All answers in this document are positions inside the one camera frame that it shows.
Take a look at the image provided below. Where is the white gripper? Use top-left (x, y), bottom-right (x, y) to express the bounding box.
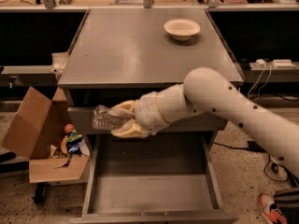
top-left (111, 91), bottom-right (169, 138)

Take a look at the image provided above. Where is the clear plastic water bottle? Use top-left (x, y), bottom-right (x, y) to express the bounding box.
top-left (91, 105), bottom-right (135, 131)

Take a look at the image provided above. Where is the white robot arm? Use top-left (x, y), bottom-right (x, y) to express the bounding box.
top-left (112, 67), bottom-right (299, 176)

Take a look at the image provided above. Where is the closed upper grey drawer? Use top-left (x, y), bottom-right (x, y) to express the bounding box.
top-left (67, 107), bottom-right (227, 134)

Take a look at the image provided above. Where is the grey metal drawer cabinet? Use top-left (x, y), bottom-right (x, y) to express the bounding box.
top-left (57, 7), bottom-right (245, 138)

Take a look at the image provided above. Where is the open lower grey drawer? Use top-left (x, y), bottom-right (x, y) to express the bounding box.
top-left (69, 133), bottom-right (238, 224)

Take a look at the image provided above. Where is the orange ball in box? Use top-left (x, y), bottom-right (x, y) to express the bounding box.
top-left (64, 124), bottom-right (75, 133)

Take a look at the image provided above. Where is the colourful snack bag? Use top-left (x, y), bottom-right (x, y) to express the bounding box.
top-left (66, 130), bottom-right (83, 155)

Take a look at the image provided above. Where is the open cardboard box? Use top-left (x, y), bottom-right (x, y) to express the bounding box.
top-left (2, 87), bottom-right (90, 186)

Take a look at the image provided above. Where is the white paper bowl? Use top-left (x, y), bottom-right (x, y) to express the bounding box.
top-left (164, 19), bottom-right (201, 41)

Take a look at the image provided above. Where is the black power adapter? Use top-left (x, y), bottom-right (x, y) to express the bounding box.
top-left (248, 141), bottom-right (264, 152)

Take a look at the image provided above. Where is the white power strip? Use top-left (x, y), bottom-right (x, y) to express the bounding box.
top-left (254, 59), bottom-right (294, 68)

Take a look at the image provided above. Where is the orange white sneaker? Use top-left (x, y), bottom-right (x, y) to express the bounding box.
top-left (258, 193), bottom-right (288, 224)

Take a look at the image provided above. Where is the black equipment leg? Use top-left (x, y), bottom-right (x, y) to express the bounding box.
top-left (287, 171), bottom-right (299, 187)

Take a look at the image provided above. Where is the black floor cable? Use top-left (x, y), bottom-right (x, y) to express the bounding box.
top-left (213, 140), bottom-right (291, 183)

